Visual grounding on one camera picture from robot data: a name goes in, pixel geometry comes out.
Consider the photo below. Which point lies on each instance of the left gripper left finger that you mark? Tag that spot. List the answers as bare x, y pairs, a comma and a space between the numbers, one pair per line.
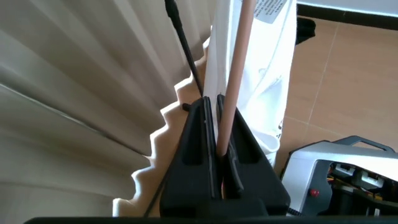
186, 186

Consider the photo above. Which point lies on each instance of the white printed t-shirt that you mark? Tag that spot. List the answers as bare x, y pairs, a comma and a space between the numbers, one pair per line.
267, 77

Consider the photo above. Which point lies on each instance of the pink clothes hanger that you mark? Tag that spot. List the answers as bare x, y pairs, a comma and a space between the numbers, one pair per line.
237, 62

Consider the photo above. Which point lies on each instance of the black garment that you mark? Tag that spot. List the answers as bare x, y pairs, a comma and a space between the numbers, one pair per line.
306, 29

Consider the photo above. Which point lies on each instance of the beige curtain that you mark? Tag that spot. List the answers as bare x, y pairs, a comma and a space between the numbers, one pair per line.
77, 77

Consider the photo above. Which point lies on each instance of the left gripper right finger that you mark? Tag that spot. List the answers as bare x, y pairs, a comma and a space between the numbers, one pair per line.
264, 186

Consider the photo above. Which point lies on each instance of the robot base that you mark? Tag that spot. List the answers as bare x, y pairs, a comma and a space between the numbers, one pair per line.
311, 161

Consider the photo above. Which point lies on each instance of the black clothes rack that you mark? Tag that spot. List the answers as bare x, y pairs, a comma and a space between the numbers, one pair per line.
183, 39

